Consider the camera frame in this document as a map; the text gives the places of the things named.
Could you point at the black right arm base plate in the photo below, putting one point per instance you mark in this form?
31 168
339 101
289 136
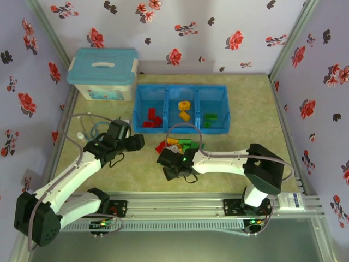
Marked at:
231 207

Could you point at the yellow slope lego brick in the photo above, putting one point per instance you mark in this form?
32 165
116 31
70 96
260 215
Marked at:
185 116

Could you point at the small white bottle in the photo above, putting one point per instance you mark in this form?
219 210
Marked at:
80 135

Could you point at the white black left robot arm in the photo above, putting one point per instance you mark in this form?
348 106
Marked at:
71 177

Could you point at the red tall lego brick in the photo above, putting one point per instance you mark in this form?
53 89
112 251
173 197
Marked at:
158 121

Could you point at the aluminium frame post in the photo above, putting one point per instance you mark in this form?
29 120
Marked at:
297 27
48 27

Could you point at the green slope lego brick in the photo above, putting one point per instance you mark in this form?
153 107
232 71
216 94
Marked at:
195 145

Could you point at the blue stethoscope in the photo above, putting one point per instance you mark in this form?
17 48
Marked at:
92 131

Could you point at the green studded lego brick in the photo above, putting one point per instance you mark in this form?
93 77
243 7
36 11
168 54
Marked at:
211 117

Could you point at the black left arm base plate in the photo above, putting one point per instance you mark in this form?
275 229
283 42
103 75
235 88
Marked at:
121 208

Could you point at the red long studded lego brick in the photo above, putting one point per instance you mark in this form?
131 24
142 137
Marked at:
161 146

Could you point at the aluminium table side rail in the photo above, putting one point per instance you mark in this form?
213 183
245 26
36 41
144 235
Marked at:
287 136
58 142

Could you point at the yellow curved lego brick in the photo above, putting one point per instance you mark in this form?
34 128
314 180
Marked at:
172 141

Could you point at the blue three-compartment bin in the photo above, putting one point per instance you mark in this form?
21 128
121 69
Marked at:
152 130

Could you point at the yellow round lego piece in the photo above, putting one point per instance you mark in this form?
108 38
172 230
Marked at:
180 106

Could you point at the red curved lego brick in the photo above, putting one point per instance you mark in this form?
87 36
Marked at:
148 124

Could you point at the white storage box blue lid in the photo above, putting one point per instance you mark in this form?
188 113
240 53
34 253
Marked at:
101 73

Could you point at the green long lego brick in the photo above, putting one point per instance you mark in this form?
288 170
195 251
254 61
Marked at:
184 141

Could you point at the white printed label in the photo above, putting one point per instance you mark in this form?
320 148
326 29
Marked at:
290 201

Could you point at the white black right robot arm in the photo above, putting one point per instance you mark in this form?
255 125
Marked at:
223 163

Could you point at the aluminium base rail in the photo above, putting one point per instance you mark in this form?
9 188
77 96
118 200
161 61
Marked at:
174 208

